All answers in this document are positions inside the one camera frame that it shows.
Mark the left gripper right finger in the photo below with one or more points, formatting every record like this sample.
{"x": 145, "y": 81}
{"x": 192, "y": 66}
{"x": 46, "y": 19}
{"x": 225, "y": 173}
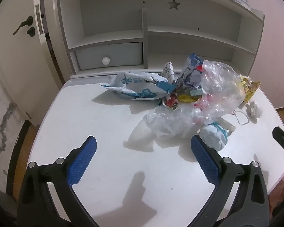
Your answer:
{"x": 250, "y": 206}

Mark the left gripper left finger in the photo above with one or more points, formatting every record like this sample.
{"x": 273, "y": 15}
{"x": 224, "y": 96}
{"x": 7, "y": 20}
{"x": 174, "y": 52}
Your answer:
{"x": 36, "y": 206}

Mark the white tissue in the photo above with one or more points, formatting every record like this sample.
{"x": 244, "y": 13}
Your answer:
{"x": 253, "y": 110}

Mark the blue white plastic bag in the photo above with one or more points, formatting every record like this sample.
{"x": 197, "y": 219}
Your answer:
{"x": 140, "y": 85}

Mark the yellow snack wrapper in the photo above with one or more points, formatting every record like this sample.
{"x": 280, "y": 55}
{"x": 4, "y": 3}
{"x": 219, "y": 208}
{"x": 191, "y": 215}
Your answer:
{"x": 250, "y": 87}

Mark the white tape roll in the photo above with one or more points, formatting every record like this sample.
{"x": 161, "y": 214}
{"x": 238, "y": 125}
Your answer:
{"x": 226, "y": 125}

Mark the light blue crumpled cloth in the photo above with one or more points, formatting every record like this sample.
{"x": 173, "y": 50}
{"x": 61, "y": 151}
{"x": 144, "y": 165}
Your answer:
{"x": 214, "y": 136}

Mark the clear plastic bag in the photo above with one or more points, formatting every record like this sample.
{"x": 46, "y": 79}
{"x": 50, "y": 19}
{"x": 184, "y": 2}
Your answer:
{"x": 222, "y": 93}

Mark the blue patterned crumpled wrapper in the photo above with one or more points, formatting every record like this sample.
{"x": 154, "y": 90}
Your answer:
{"x": 189, "y": 79}

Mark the white door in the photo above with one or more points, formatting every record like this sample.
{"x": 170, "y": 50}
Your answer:
{"x": 27, "y": 70}

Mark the grey drawer with knob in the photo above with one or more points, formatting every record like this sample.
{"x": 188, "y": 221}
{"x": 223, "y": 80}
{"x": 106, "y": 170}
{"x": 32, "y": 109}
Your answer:
{"x": 129, "y": 54}

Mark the white desk hutch shelf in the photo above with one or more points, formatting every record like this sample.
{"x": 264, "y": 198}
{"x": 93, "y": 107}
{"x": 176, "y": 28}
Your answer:
{"x": 169, "y": 30}

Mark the white plastic ring strip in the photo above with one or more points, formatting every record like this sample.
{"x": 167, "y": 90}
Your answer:
{"x": 242, "y": 117}

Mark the black door handle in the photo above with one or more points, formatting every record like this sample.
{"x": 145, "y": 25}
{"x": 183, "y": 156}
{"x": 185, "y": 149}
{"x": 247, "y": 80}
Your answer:
{"x": 28, "y": 22}

